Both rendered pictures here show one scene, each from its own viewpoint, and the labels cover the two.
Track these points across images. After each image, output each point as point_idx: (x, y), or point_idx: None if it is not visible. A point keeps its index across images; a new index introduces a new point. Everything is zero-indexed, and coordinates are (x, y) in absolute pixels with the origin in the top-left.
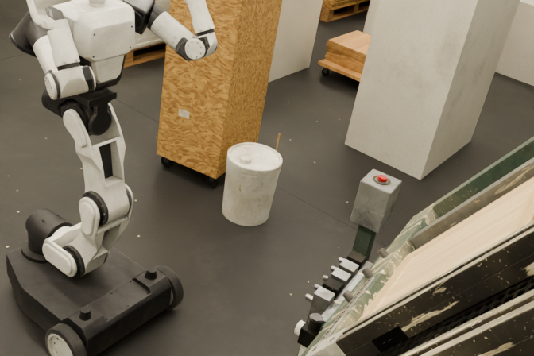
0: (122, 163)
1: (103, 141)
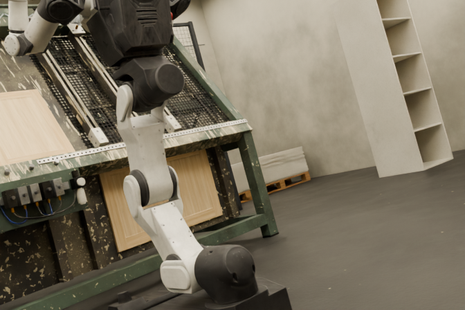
0: (126, 144)
1: (137, 120)
